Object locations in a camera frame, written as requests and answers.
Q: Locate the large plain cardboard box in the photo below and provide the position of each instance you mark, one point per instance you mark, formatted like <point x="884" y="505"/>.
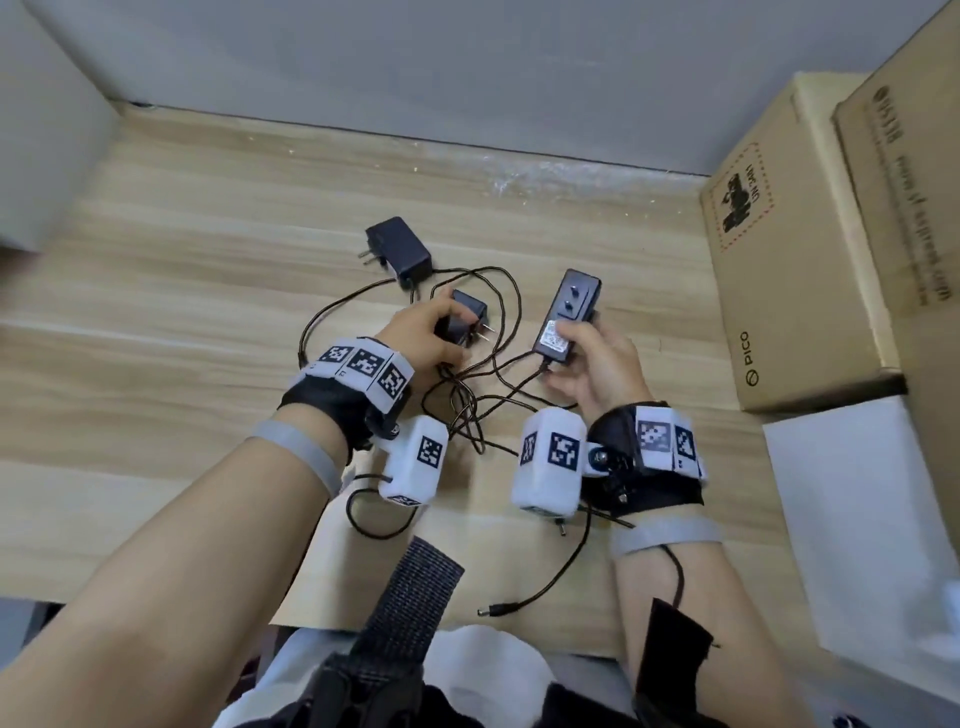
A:
<point x="911" y="195"/>

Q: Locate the white shirt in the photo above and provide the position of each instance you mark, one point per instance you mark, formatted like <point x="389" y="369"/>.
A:
<point x="480" y="675"/>

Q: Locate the white foam sheet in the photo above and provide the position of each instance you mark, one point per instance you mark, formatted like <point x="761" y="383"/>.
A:
<point x="862" y="525"/>

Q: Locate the large black power adapter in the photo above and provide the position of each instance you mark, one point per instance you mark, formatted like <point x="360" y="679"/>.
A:
<point x="401" y="247"/>

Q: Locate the small black plug adapter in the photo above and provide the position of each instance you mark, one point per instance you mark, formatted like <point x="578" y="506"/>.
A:
<point x="469" y="319"/>

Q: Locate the cardboard box with dotted stamp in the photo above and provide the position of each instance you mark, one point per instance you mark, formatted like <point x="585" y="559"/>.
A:
<point x="795" y="247"/>

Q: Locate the black forearm patch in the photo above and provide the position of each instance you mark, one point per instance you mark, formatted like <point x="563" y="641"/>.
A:
<point x="671" y="652"/>

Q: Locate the black socket adapter with label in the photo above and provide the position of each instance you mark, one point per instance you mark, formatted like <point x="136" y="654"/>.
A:
<point x="571" y="304"/>

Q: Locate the person's left thumb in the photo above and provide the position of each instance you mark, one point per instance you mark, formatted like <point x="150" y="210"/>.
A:
<point x="450" y="355"/>

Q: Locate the person's right forearm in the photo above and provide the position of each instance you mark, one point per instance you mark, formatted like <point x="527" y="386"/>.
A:
<point x="720" y="637"/>

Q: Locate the left wristband with marker tags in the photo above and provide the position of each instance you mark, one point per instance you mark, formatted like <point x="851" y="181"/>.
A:
<point x="360" y="375"/>

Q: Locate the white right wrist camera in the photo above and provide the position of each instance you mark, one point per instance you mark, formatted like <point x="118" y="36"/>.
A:
<point x="551" y="465"/>

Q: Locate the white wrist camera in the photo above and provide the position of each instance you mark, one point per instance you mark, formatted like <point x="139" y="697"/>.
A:
<point x="416" y="461"/>
<point x="551" y="465"/>

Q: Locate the grey box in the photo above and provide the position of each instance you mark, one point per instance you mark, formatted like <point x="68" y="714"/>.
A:
<point x="45" y="120"/>

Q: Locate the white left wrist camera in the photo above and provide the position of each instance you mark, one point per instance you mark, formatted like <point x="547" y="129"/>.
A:
<point x="416" y="461"/>

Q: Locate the person's left forearm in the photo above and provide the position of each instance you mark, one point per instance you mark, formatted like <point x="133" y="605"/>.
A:
<point x="172" y="585"/>

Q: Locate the person's right hand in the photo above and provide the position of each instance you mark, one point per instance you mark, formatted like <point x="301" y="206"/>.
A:
<point x="607" y="371"/>

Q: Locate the right wristband with marker tags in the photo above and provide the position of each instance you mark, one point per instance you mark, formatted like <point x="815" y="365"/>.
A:
<point x="652" y="457"/>

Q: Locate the person's right thumb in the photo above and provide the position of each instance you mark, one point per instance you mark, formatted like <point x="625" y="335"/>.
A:
<point x="585" y="334"/>

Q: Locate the wristband with marker tags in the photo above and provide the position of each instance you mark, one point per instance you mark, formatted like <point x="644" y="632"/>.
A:
<point x="360" y="375"/>
<point x="652" y="457"/>

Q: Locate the person's left hand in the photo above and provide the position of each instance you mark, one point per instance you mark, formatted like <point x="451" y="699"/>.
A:
<point x="409" y="334"/>

